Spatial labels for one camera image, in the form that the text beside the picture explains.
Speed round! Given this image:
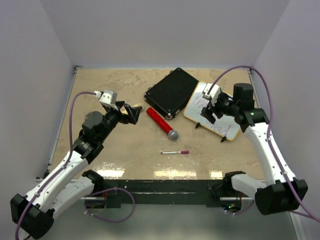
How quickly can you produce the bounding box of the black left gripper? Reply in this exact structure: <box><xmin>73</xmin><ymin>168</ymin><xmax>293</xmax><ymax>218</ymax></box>
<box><xmin>98</xmin><ymin>101</ymin><xmax>142</xmax><ymax>143</ymax></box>

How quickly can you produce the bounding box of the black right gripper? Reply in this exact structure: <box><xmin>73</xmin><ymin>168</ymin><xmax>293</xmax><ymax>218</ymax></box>
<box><xmin>200</xmin><ymin>92</ymin><xmax>239</xmax><ymax>125</ymax></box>

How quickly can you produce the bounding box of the yellow framed whiteboard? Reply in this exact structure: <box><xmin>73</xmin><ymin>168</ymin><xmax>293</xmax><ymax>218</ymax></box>
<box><xmin>183</xmin><ymin>81</ymin><xmax>241</xmax><ymax>141</ymax></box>

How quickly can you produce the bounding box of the white marker pen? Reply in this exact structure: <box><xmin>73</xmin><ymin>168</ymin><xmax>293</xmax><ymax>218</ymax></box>
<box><xmin>160</xmin><ymin>151</ymin><xmax>182</xmax><ymax>155</ymax></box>

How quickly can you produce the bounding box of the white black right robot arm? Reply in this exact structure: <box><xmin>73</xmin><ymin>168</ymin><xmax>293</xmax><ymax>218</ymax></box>
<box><xmin>201</xmin><ymin>83</ymin><xmax>308</xmax><ymax>216</ymax></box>

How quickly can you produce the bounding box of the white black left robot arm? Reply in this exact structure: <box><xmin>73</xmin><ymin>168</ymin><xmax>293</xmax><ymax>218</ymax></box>
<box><xmin>10</xmin><ymin>101</ymin><xmax>143</xmax><ymax>240</ymax></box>

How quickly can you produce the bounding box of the red glitter microphone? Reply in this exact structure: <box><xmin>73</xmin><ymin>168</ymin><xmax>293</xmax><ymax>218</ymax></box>
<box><xmin>146</xmin><ymin>107</ymin><xmax>179</xmax><ymax>141</ymax></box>

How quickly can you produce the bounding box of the black ribbed carrying case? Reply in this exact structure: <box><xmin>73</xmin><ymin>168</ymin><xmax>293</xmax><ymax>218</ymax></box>
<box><xmin>143</xmin><ymin>67</ymin><xmax>199</xmax><ymax>120</ymax></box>

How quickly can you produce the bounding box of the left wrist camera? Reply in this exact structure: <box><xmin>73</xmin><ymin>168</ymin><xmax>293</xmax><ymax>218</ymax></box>
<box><xmin>94</xmin><ymin>90</ymin><xmax>118</xmax><ymax>105</ymax></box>

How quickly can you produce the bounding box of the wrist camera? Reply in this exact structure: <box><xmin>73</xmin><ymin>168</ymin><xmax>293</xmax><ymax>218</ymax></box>
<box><xmin>94</xmin><ymin>90</ymin><xmax>118</xmax><ymax>105</ymax></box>
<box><xmin>202</xmin><ymin>83</ymin><xmax>221</xmax><ymax>102</ymax></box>

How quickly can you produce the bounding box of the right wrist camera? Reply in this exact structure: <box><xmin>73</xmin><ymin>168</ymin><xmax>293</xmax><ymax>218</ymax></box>
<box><xmin>202</xmin><ymin>83</ymin><xmax>221</xmax><ymax>102</ymax></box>

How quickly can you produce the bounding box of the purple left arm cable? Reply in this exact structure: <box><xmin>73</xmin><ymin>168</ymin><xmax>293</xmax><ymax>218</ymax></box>
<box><xmin>14</xmin><ymin>91</ymin><xmax>98</xmax><ymax>240</ymax></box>

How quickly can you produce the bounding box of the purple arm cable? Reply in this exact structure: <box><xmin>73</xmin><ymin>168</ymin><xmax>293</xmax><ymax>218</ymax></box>
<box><xmin>209</xmin><ymin>65</ymin><xmax>320</xmax><ymax>223</ymax></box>
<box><xmin>14</xmin><ymin>91</ymin><xmax>98</xmax><ymax>240</ymax></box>

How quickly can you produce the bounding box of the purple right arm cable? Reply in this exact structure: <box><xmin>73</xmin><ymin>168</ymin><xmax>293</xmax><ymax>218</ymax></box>
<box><xmin>209</xmin><ymin>65</ymin><xmax>320</xmax><ymax>223</ymax></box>

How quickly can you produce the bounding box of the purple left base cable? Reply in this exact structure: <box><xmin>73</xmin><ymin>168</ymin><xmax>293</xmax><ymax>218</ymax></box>
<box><xmin>84</xmin><ymin>187</ymin><xmax>136</xmax><ymax>223</ymax></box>

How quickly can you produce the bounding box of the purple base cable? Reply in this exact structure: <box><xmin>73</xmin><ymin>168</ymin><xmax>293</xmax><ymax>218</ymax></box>
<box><xmin>84</xmin><ymin>187</ymin><xmax>136</xmax><ymax>223</ymax></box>
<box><xmin>223</xmin><ymin>198</ymin><xmax>256</xmax><ymax>216</ymax></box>

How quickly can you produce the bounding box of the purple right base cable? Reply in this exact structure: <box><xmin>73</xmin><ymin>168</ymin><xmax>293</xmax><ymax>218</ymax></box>
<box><xmin>223</xmin><ymin>198</ymin><xmax>256</xmax><ymax>216</ymax></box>

